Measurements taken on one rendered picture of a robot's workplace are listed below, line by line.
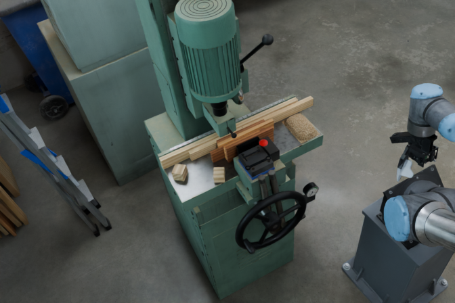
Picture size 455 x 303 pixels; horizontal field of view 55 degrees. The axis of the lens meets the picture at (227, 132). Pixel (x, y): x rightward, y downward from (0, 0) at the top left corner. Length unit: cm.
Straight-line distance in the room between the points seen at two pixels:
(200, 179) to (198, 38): 56
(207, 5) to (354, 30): 267
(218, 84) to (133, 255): 143
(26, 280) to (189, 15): 189
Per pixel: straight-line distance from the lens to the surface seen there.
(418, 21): 405
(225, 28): 128
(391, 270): 209
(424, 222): 153
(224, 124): 155
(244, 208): 178
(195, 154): 165
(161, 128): 196
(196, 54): 132
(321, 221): 255
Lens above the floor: 216
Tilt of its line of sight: 47 degrees down
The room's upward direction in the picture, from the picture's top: 8 degrees counter-clockwise
